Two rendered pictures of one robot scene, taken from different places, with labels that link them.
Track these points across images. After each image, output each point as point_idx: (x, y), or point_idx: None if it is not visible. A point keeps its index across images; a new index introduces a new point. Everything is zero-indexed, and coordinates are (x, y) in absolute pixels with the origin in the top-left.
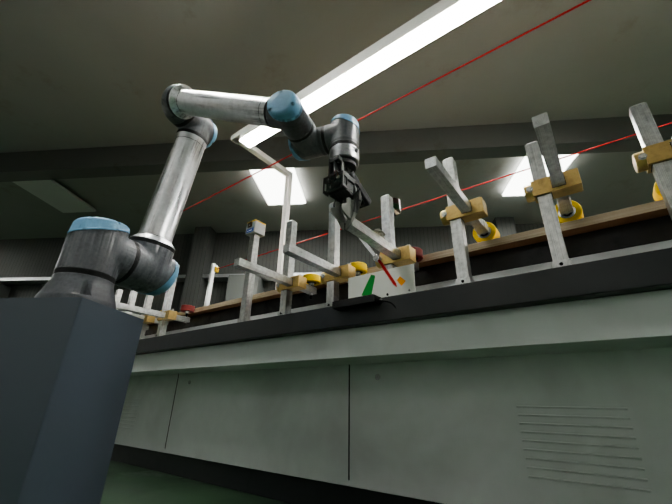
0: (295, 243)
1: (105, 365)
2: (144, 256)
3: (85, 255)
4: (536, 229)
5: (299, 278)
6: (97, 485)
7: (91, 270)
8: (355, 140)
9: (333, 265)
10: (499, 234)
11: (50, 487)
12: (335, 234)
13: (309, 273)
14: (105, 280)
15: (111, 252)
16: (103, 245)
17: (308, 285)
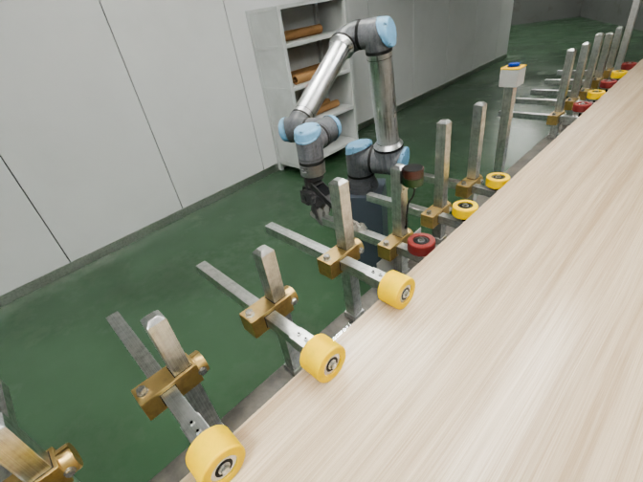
0: (478, 136)
1: (363, 220)
2: (372, 162)
3: (347, 168)
4: (341, 335)
5: (456, 188)
6: (380, 259)
7: (350, 176)
8: (299, 160)
9: (414, 209)
10: (393, 303)
11: None
12: (435, 167)
13: (486, 176)
14: (357, 180)
15: (354, 165)
16: (350, 164)
17: (484, 189)
